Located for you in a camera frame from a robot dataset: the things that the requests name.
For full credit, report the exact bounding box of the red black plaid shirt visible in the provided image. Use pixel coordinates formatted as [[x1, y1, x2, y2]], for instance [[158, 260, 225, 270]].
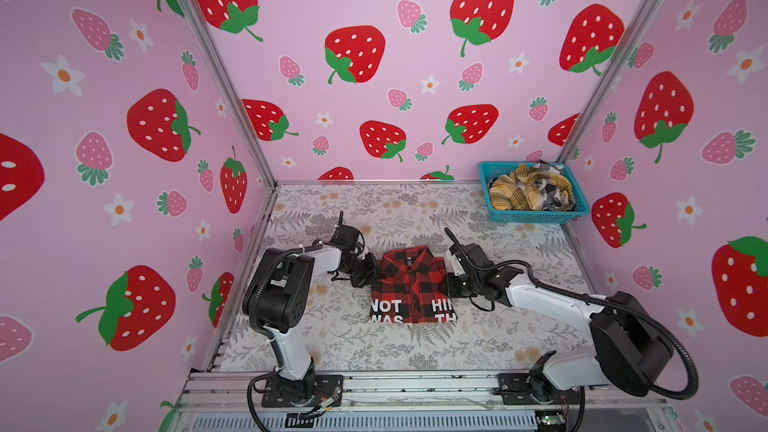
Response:
[[369, 246, 458, 324]]

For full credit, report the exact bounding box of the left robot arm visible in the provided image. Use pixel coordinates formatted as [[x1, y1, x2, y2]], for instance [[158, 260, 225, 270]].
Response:
[[241, 224, 376, 413]]

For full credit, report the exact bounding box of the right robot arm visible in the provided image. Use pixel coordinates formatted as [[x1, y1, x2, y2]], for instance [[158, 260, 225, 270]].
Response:
[[448, 243, 700, 403]]

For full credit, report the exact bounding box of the teal plastic basket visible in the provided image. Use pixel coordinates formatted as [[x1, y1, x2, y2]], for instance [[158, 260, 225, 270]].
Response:
[[478, 161, 590, 225]]

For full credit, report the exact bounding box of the yellow plaid shirt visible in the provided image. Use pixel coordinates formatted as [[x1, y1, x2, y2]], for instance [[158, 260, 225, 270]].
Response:
[[488, 161, 577, 212]]

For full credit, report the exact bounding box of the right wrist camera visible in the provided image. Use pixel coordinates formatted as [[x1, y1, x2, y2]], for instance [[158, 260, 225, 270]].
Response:
[[460, 243, 495, 274]]

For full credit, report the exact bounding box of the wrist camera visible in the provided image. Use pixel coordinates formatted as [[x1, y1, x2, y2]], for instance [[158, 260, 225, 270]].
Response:
[[330, 224, 365, 253], [460, 243, 495, 274]]

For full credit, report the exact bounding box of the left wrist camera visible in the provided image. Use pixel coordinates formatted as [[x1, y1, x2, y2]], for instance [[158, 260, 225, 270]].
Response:
[[330, 224, 365, 253]]

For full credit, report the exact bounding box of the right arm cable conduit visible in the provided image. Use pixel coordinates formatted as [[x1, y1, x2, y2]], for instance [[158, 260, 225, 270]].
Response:
[[443, 226, 700, 432]]

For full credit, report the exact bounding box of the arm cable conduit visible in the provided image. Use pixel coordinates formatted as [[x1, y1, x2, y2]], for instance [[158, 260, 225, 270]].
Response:
[[245, 211, 346, 432], [443, 226, 700, 432]]

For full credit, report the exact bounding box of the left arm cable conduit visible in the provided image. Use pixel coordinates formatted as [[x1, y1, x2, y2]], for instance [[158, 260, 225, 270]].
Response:
[[245, 211, 346, 432]]

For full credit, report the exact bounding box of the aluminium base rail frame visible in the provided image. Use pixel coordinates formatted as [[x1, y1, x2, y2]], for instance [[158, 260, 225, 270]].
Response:
[[168, 370, 683, 431]]

